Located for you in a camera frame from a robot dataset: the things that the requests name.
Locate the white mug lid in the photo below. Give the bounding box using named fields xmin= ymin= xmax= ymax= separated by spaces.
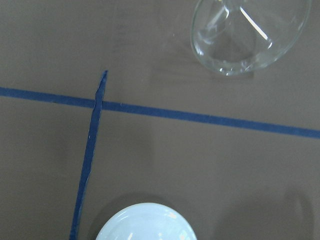
xmin=96 ymin=202 xmax=197 ymax=240

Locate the clear glass funnel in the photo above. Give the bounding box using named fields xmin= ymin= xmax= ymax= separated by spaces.
xmin=190 ymin=0 xmax=312 ymax=76

